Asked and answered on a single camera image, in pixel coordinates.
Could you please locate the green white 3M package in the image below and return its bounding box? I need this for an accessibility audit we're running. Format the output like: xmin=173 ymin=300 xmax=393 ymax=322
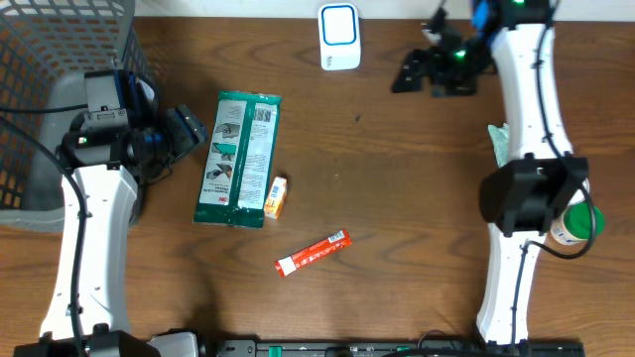
xmin=192 ymin=91 xmax=282 ymax=229

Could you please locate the mint green wipes pack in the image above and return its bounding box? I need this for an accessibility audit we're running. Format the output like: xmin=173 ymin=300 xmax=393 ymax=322
xmin=487 ymin=123 xmax=509 ymax=168

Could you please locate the orange Kleenex tissue pack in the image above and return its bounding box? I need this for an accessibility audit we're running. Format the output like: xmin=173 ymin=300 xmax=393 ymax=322
xmin=264 ymin=177 xmax=288 ymax=219

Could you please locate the red snack bar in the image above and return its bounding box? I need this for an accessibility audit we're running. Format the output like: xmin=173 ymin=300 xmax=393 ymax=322
xmin=275 ymin=229 xmax=352 ymax=277

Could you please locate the green lid jar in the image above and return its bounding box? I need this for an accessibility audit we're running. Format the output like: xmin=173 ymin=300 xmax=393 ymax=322
xmin=550 ymin=202 xmax=592 ymax=246

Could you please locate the white blue label jar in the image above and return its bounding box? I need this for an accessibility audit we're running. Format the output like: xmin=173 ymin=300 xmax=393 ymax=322
xmin=569 ymin=178 xmax=590 ymax=205

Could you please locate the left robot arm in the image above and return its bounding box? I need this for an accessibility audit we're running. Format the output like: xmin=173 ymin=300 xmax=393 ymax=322
xmin=14 ymin=69 xmax=208 ymax=357

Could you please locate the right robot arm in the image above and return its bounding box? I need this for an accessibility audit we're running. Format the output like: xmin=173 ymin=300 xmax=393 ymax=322
xmin=390 ymin=0 xmax=598 ymax=348

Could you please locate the white barcode scanner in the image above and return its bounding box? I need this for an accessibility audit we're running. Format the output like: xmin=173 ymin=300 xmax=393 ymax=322
xmin=317 ymin=2 xmax=361 ymax=71

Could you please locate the grey plastic mesh basket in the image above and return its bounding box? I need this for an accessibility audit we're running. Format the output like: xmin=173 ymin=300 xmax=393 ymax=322
xmin=1 ymin=0 xmax=152 ymax=233

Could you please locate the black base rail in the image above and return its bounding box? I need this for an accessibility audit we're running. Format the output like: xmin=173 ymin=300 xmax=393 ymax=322
xmin=148 ymin=326 xmax=586 ymax=357

